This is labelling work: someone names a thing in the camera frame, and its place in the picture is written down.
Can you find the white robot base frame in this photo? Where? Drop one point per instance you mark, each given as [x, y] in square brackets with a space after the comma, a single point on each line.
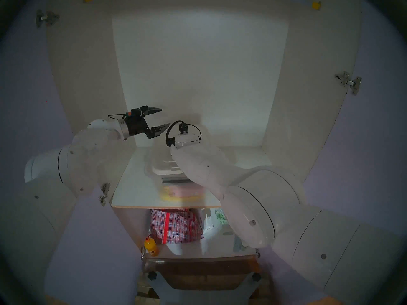
[159, 291]

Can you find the grey blue flat pack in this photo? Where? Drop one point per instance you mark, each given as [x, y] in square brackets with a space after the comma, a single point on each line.
[237, 244]

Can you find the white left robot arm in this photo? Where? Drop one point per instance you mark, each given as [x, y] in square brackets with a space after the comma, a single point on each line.
[73, 167]

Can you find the orange bottle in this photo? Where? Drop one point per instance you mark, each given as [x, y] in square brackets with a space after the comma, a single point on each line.
[151, 246]

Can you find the white cabinet shelf board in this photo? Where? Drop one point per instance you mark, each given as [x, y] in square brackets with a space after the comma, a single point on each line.
[216, 247]
[133, 186]

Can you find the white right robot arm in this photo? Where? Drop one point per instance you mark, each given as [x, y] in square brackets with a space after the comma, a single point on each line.
[270, 206]

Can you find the brown wooden panel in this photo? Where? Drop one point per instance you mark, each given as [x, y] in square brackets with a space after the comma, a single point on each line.
[203, 272]

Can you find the red plaid woven bag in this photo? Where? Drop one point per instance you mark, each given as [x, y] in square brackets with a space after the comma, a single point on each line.
[178, 226]

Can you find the white plastic bin lid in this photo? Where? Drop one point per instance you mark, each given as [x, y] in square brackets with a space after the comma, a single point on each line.
[165, 167]

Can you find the light pink cloth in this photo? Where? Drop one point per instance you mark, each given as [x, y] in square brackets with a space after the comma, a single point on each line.
[184, 190]

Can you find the black star knob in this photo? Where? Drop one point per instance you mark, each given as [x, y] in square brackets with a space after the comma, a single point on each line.
[256, 277]
[152, 275]

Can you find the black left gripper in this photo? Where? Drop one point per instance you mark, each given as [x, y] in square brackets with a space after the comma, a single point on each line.
[136, 123]

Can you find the cream open wardrobe cabinet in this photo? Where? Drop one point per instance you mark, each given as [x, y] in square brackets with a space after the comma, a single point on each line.
[79, 47]

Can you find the green patterned pack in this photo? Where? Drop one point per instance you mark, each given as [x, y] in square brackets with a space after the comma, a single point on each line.
[221, 217]

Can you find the steel cabinet door hinge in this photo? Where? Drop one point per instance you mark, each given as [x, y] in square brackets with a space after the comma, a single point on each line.
[105, 193]
[349, 82]
[47, 17]

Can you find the lavender cabinet door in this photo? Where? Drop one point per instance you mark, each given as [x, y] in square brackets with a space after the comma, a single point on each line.
[95, 244]
[359, 148]

